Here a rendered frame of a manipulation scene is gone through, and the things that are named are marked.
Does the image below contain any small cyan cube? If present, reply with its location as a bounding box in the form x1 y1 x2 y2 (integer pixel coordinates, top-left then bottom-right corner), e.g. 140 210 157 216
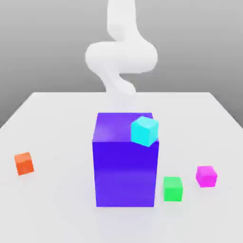
131 116 159 148

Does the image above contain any small green cube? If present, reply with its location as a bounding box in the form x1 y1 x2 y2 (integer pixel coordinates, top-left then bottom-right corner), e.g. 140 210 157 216
163 176 184 202

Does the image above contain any small magenta cube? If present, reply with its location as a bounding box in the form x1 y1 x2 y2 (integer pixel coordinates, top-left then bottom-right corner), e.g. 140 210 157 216
195 165 218 188

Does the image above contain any small orange cube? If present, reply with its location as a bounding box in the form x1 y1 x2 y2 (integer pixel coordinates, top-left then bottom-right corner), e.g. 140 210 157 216
14 151 35 176

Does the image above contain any large purple box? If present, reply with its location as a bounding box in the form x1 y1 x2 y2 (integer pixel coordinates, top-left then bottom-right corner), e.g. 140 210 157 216
92 112 159 208

